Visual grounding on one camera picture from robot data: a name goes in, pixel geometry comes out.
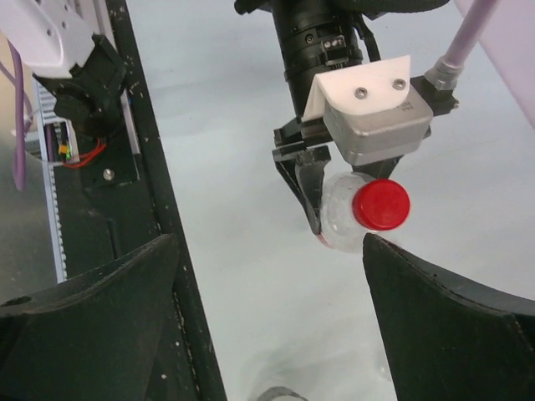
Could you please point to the slotted cable duct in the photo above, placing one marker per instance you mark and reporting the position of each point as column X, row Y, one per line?
column 45, row 116

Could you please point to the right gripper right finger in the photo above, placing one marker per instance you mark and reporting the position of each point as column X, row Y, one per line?
column 447, row 337

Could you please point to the red bottle cap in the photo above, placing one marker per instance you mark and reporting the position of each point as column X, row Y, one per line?
column 381, row 205

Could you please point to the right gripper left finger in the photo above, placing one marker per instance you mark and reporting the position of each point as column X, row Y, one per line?
column 93, row 337

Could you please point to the clear bottle red label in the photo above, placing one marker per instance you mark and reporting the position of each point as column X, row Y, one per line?
column 340, row 230

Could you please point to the short clear bottle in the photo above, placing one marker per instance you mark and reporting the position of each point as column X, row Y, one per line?
column 279, row 393

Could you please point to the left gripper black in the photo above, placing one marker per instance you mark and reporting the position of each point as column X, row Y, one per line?
column 374, row 152

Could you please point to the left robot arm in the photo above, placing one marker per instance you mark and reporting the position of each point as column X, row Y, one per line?
column 206, row 53

